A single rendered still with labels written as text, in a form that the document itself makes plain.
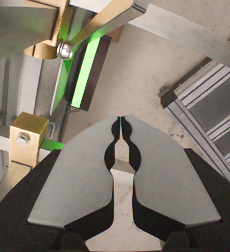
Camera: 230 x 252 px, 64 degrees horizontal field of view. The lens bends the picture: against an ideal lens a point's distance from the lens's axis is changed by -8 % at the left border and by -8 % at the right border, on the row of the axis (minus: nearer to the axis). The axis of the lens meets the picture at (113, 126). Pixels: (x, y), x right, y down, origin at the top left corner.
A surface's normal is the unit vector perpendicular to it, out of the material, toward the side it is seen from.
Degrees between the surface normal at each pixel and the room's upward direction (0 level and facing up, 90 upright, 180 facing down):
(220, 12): 0
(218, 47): 0
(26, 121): 90
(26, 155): 0
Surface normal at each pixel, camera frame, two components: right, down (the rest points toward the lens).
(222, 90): -0.01, 0.51
